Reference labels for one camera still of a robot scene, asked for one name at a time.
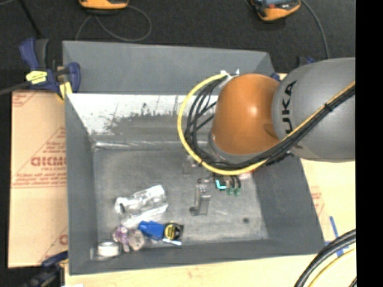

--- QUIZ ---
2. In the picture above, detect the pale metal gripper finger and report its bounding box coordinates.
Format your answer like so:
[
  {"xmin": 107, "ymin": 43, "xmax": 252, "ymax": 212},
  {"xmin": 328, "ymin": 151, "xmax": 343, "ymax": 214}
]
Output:
[
  {"xmin": 189, "ymin": 176, "xmax": 211, "ymax": 216},
  {"xmin": 182, "ymin": 155, "xmax": 199, "ymax": 175}
]

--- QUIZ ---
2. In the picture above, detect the yellow and black tape measure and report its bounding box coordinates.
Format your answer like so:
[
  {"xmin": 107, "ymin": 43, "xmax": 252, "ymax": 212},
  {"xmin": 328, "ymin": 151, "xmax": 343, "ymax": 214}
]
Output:
[{"xmin": 163, "ymin": 222, "xmax": 184, "ymax": 242}]

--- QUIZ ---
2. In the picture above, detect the grey metal bin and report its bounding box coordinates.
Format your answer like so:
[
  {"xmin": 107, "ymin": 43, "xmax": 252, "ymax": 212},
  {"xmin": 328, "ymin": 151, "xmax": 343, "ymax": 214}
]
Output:
[{"xmin": 62, "ymin": 40, "xmax": 326, "ymax": 275}]

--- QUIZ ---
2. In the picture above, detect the blue plastic object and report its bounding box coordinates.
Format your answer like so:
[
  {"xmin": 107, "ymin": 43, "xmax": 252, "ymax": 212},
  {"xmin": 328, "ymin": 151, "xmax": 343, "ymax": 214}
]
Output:
[{"xmin": 138, "ymin": 220, "xmax": 165, "ymax": 240}]

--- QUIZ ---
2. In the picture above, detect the clear plastic packet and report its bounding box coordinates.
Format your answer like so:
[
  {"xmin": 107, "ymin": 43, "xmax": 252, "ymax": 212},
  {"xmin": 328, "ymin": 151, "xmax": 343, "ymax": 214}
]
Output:
[{"xmin": 114, "ymin": 184, "xmax": 169, "ymax": 221}]

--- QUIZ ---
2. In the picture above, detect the pale pink lumpy object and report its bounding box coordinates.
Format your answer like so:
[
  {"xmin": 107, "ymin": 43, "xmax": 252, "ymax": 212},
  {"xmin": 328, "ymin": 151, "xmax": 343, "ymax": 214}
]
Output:
[{"xmin": 128, "ymin": 229, "xmax": 146, "ymax": 251}]

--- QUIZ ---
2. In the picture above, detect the purple crumpled wrapper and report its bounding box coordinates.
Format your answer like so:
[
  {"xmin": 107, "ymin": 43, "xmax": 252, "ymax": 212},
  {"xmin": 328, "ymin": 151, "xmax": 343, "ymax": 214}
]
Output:
[{"xmin": 112, "ymin": 225, "xmax": 130, "ymax": 245}]

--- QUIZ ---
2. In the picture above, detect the white tape roll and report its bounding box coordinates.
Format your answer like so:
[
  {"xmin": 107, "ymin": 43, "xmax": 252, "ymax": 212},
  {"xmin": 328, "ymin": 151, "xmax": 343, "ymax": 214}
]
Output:
[{"xmin": 89, "ymin": 240, "xmax": 122, "ymax": 261}]

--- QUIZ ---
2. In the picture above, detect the brown cardboard board red print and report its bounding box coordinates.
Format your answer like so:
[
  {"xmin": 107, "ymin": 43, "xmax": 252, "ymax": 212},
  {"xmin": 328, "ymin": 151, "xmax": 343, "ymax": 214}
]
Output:
[{"xmin": 7, "ymin": 90, "xmax": 356, "ymax": 269}]

